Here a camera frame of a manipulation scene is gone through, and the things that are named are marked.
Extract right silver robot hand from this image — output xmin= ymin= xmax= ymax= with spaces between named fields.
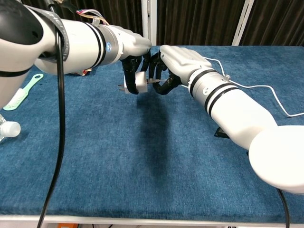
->
xmin=148 ymin=45 xmax=213 ymax=96

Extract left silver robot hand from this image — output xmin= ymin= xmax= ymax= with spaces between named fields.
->
xmin=118 ymin=26 xmax=152 ymax=95

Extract white USB cable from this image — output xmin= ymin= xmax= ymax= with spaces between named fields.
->
xmin=147 ymin=57 xmax=304 ymax=118

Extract white power adapter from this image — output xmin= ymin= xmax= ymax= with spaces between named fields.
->
xmin=117 ymin=71 xmax=148 ymax=94

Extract black pleated curtain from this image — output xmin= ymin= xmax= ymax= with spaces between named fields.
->
xmin=54 ymin=0 xmax=304 ymax=47

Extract gold red snack package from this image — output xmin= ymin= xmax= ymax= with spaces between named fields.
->
xmin=76 ymin=68 xmax=92 ymax=77

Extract blue table cloth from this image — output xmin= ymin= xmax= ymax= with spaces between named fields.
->
xmin=0 ymin=45 xmax=304 ymax=223

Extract mint green hair brush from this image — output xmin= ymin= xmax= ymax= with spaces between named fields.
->
xmin=2 ymin=73 xmax=45 ymax=111

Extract clear green-label water bottle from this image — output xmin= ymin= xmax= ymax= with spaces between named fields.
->
xmin=0 ymin=114 xmax=21 ymax=143

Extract white frame post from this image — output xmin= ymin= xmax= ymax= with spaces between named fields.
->
xmin=231 ymin=0 xmax=255 ymax=46
xmin=141 ymin=0 xmax=157 ymax=46

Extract coloured wrist wires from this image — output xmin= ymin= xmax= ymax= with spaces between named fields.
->
xmin=76 ymin=9 xmax=110 ymax=26

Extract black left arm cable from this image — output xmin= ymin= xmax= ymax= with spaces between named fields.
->
xmin=37 ymin=0 xmax=69 ymax=228

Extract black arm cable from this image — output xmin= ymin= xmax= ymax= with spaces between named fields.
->
xmin=37 ymin=0 xmax=69 ymax=228
xmin=276 ymin=189 xmax=292 ymax=228

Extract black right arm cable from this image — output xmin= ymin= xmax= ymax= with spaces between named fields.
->
xmin=276 ymin=189 xmax=292 ymax=228

